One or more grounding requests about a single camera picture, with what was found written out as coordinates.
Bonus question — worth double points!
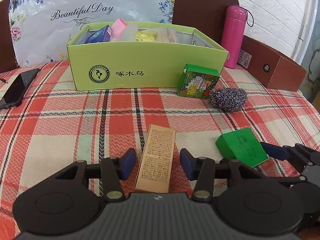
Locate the gold cardboard box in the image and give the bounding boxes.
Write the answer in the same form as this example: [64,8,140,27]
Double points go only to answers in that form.
[135,125,176,193]

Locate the floral Beautiful Day bag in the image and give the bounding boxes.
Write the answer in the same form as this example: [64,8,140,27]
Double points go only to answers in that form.
[8,0,175,67]

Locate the plain green box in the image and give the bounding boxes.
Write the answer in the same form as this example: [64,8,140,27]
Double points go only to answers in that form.
[215,127,268,167]

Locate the pink thermos bottle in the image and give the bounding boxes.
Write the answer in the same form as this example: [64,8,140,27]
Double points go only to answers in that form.
[221,5,254,69]

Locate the green patterned box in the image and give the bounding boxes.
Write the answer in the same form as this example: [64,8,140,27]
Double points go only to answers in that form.
[177,64,220,99]

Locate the black smartphone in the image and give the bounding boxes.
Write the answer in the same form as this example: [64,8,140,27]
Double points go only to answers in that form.
[1,68,40,110]

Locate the red plaid bed sheet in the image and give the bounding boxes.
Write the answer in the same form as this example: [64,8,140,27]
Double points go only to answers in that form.
[1,61,319,239]

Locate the pink folded cloth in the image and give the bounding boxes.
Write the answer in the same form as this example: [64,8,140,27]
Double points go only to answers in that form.
[110,18,127,41]

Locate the blue small box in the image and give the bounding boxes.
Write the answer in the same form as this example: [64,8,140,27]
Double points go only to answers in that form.
[85,25,112,44]

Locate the translucent plastic toothbrush case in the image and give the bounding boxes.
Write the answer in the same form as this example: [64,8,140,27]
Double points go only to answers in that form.
[119,23,139,41]

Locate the dark brown headboard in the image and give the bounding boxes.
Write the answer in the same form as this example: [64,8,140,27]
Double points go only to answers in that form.
[1,0,239,72]

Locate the white cotton gloves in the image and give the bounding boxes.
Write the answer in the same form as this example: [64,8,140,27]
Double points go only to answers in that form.
[150,27,178,43]

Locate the light green cardboard box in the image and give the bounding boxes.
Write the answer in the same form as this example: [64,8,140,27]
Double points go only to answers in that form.
[67,22,228,91]

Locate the brown cardboard box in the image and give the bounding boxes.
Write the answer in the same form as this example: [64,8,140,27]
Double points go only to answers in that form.
[238,36,306,92]

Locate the yellow small box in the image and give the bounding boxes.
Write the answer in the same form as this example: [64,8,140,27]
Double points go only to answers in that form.
[135,30,157,42]

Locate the steel wool scrubber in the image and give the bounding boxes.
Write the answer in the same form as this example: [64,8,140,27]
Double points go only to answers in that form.
[208,88,247,112]

